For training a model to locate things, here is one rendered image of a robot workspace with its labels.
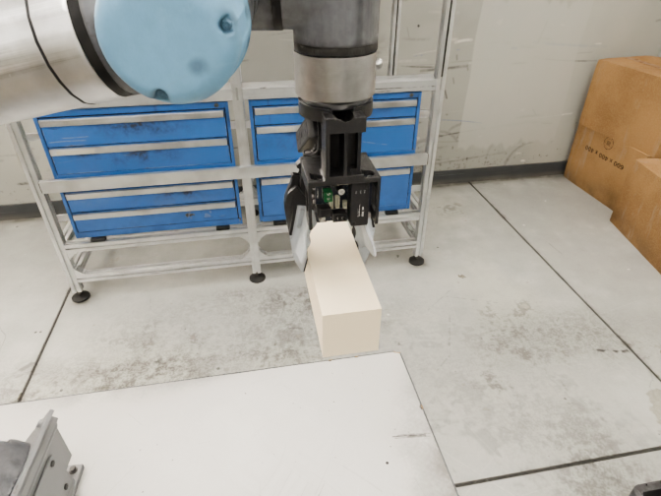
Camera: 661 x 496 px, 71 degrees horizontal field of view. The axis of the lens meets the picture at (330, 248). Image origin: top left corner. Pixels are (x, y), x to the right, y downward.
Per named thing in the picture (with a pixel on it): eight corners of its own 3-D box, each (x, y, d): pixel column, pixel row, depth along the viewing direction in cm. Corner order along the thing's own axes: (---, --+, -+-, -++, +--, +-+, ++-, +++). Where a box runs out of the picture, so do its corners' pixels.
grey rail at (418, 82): (11, 104, 176) (6, 93, 174) (436, 84, 201) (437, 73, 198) (0, 113, 168) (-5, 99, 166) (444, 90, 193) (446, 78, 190)
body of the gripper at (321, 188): (306, 236, 46) (302, 117, 39) (296, 196, 53) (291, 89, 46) (381, 229, 47) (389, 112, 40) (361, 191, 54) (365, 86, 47)
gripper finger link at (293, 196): (276, 233, 53) (295, 162, 48) (275, 226, 54) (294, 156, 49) (316, 239, 54) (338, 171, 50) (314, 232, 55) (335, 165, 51)
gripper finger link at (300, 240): (282, 292, 52) (303, 222, 47) (278, 261, 57) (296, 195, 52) (309, 295, 53) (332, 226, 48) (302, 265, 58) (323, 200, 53)
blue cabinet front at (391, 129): (260, 220, 216) (248, 99, 184) (408, 208, 226) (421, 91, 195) (260, 223, 213) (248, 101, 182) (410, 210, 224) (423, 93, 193)
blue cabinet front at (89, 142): (77, 237, 204) (30, 110, 173) (242, 222, 215) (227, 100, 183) (75, 240, 202) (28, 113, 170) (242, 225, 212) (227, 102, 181)
